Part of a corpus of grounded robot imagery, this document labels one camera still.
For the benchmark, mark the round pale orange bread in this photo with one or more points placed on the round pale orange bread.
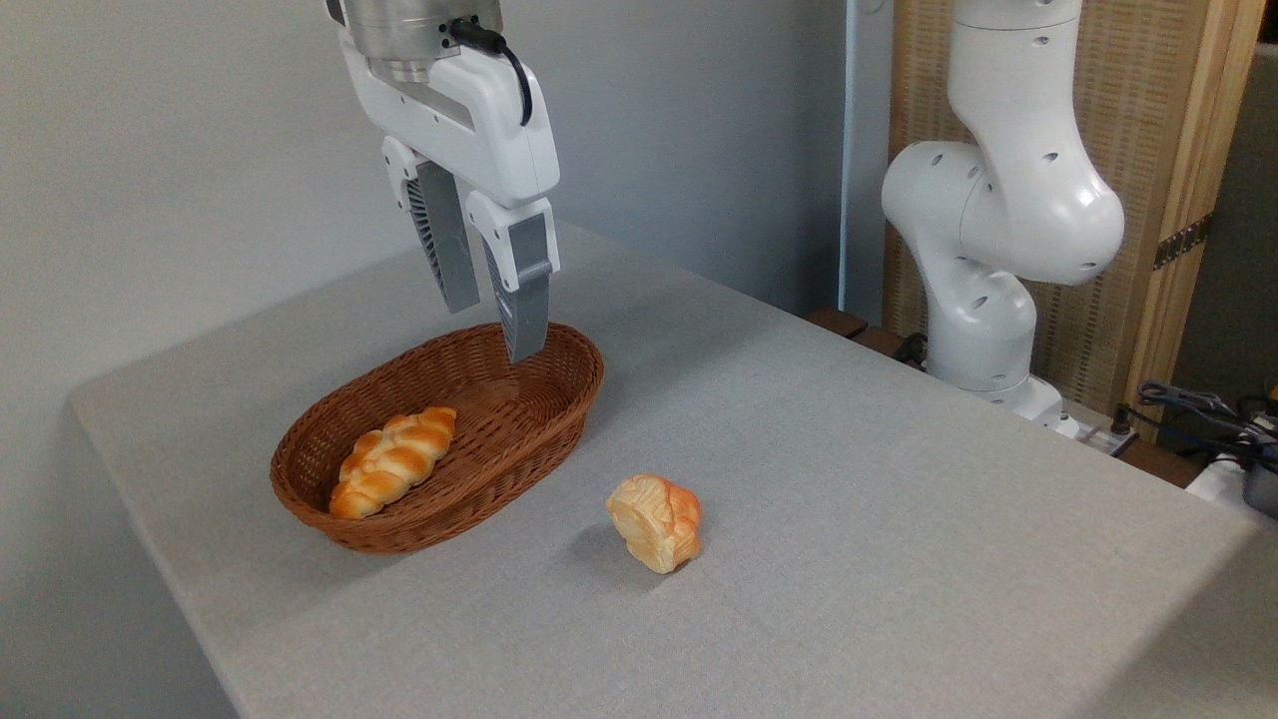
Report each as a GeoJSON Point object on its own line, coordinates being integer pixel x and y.
{"type": "Point", "coordinates": [654, 521]}

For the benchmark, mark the braided golden bread loaf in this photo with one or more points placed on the braided golden bread loaf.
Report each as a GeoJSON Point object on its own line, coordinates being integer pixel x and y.
{"type": "Point", "coordinates": [394, 459]}

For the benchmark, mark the dark metal hinge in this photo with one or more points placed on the dark metal hinge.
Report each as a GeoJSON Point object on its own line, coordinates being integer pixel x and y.
{"type": "Point", "coordinates": [1183, 242]}

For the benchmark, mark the brown wicker oval basket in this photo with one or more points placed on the brown wicker oval basket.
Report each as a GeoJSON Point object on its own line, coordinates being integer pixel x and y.
{"type": "Point", "coordinates": [499, 429]}

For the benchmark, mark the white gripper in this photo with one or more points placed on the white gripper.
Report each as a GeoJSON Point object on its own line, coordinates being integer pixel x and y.
{"type": "Point", "coordinates": [489, 125]}

